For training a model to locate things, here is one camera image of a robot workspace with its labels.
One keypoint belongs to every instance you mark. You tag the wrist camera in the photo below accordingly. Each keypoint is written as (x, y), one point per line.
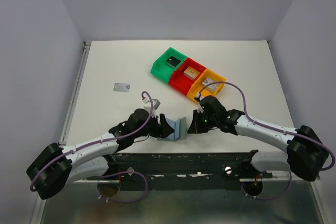
(200, 108)
(151, 106)

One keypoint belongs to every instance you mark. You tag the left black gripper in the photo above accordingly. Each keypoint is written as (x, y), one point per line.
(161, 130)

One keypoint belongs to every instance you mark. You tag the green plastic bin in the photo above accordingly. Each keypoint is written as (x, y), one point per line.
(161, 70)

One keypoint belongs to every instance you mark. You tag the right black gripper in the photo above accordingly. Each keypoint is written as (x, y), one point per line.
(195, 127)

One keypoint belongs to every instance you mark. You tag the grey-green card holder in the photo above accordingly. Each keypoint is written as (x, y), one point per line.
(180, 130)

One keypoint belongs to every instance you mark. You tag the aluminium side rail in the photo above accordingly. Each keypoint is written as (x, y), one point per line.
(67, 123)

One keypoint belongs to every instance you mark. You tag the tan card in red bin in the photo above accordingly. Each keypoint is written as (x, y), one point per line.
(191, 73)

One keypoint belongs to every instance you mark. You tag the silver VIP credit card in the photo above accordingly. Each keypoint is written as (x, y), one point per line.
(121, 87)

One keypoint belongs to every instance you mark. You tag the red plastic bin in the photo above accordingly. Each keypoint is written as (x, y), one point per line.
(182, 83)

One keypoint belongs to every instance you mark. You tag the yellow plastic bin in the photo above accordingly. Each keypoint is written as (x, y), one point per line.
(196, 87)

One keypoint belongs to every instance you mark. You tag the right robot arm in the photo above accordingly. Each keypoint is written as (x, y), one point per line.
(299, 150)

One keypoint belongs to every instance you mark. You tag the black card in green bin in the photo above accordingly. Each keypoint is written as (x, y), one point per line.
(172, 62)

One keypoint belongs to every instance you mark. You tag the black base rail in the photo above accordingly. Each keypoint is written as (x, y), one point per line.
(179, 171)

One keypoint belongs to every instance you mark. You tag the blue card sleeve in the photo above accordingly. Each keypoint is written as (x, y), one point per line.
(175, 125)

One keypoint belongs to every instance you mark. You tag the white card in yellow bin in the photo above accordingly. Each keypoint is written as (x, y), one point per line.
(210, 83)

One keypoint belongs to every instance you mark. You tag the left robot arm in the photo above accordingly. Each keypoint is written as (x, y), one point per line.
(51, 169)

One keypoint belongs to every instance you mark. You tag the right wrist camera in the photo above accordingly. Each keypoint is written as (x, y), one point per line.
(200, 108)

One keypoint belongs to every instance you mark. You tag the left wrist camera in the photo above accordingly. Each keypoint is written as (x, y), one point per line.
(151, 106)

